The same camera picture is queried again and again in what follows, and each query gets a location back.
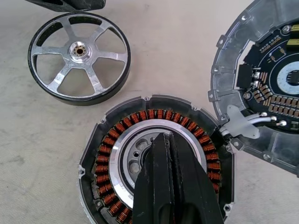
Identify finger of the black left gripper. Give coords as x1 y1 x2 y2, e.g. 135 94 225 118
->
22 0 106 13

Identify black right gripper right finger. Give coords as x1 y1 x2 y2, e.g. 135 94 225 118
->
168 132 224 224

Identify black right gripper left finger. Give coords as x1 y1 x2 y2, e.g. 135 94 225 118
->
132 132 175 224

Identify silver spoked rotor black rim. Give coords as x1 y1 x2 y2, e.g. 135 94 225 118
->
27 11 131 107

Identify motor housing with copper coils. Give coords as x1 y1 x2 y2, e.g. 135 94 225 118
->
76 93 237 224

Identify white motor wires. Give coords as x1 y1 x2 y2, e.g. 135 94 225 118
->
220 112 278 141

